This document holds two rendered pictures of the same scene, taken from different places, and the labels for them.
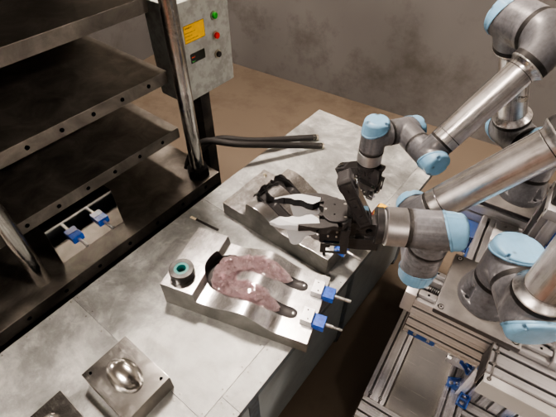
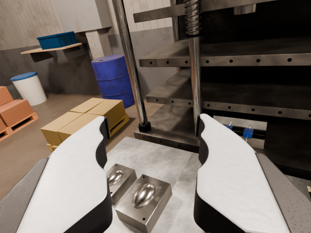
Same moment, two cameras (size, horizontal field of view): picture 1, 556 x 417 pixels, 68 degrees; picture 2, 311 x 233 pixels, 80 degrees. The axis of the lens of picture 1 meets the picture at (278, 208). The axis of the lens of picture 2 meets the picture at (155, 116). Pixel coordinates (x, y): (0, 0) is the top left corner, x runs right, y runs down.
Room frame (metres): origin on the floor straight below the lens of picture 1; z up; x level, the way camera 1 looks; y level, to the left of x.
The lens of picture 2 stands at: (0.55, -0.11, 1.52)
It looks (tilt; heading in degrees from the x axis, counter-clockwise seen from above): 28 degrees down; 87
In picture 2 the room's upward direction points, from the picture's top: 10 degrees counter-clockwise
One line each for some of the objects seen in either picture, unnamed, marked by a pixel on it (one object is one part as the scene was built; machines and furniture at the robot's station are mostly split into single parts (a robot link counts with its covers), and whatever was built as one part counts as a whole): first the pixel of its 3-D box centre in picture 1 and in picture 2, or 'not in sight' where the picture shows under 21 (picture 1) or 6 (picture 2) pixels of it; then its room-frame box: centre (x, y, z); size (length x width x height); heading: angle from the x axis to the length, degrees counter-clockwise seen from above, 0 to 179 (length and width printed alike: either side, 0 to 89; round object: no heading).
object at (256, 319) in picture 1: (248, 285); not in sight; (0.77, 0.10, 0.86); 0.50 x 0.26 x 0.11; 69
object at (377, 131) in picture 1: (375, 135); not in sight; (0.99, -0.28, 1.31); 0.09 x 0.08 x 0.11; 108
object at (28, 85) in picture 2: not in sight; (30, 88); (-2.22, 4.78, 0.36); 0.59 x 0.59 x 0.72
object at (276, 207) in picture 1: (294, 204); not in sight; (1.09, -0.06, 0.92); 0.35 x 0.16 x 0.09; 52
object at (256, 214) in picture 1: (292, 210); not in sight; (1.11, -0.06, 0.87); 0.50 x 0.26 x 0.14; 52
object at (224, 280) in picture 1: (249, 275); not in sight; (0.78, 0.09, 0.90); 0.26 x 0.18 x 0.08; 69
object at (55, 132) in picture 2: not in sight; (89, 124); (-0.38, 2.52, 0.20); 1.13 x 0.82 x 0.39; 62
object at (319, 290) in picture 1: (331, 295); not in sight; (0.73, -0.18, 0.86); 0.13 x 0.05 x 0.05; 69
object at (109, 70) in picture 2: not in sight; (114, 82); (0.03, 3.56, 0.48); 0.66 x 0.64 x 0.96; 148
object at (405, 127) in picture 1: (407, 132); not in sight; (1.01, -0.38, 1.31); 0.11 x 0.11 x 0.08; 18
